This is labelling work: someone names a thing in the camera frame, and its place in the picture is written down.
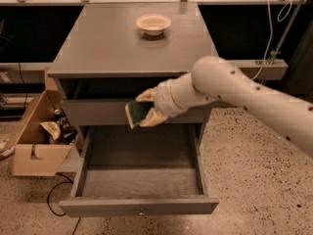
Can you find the red white floor item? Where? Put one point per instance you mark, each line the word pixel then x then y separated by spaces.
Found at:
pixel 4 151

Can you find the open grey middle drawer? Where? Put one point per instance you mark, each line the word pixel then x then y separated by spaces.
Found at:
pixel 143 171

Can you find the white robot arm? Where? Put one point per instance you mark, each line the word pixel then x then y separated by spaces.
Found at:
pixel 214 79

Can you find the green and yellow sponge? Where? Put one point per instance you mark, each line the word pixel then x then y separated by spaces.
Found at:
pixel 136 112

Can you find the white paper bowl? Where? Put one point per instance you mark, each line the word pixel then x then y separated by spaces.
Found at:
pixel 153 24

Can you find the open cardboard box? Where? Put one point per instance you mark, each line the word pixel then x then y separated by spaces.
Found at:
pixel 35 153

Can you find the snack bags in box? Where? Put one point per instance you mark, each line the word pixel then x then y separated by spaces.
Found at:
pixel 60 130

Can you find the grey wall rail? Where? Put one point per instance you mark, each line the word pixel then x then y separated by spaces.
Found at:
pixel 13 73

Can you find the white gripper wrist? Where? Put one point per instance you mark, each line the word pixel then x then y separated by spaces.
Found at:
pixel 163 101

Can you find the closed grey top drawer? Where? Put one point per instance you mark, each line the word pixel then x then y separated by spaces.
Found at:
pixel 91 112

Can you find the grey drawer cabinet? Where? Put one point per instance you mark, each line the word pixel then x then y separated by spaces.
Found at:
pixel 109 57

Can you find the metal diagonal pole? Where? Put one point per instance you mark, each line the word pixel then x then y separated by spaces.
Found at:
pixel 272 56

